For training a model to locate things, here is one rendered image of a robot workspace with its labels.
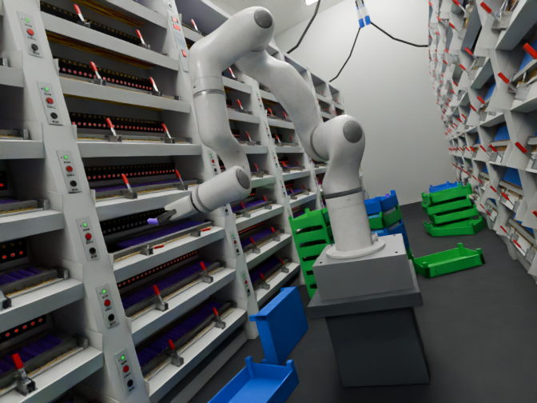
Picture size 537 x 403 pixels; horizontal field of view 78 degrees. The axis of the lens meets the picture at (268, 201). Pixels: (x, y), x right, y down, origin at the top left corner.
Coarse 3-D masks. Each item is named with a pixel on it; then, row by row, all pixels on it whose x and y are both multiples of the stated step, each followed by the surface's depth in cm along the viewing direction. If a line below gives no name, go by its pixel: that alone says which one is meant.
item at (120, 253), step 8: (200, 224) 147; (208, 224) 150; (176, 232) 133; (184, 232) 135; (152, 240) 121; (160, 240) 123; (168, 240) 127; (128, 248) 112; (136, 248) 113; (120, 256) 108
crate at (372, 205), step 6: (372, 198) 188; (378, 198) 165; (384, 198) 183; (390, 198) 173; (396, 198) 178; (366, 204) 170; (372, 204) 167; (378, 204) 165; (384, 204) 168; (390, 204) 172; (396, 204) 177; (366, 210) 171; (372, 210) 168; (378, 210) 166; (384, 210) 167
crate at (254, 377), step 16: (256, 368) 120; (272, 368) 116; (288, 368) 110; (240, 384) 116; (256, 384) 116; (272, 384) 113; (288, 384) 106; (224, 400) 109; (240, 400) 109; (256, 400) 107; (272, 400) 98
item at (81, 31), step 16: (48, 16) 99; (64, 16) 122; (80, 16) 112; (48, 32) 110; (64, 32) 104; (80, 32) 109; (96, 32) 114; (112, 32) 141; (80, 48) 125; (96, 48) 127; (112, 48) 120; (128, 48) 126; (144, 48) 133; (144, 64) 151; (160, 64) 141; (176, 64) 150
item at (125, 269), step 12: (192, 216) 160; (204, 216) 157; (216, 216) 154; (144, 228) 134; (216, 228) 152; (180, 240) 131; (192, 240) 132; (204, 240) 139; (216, 240) 148; (156, 252) 116; (168, 252) 120; (180, 252) 126; (120, 264) 104; (132, 264) 105; (144, 264) 110; (156, 264) 115; (120, 276) 102; (132, 276) 106
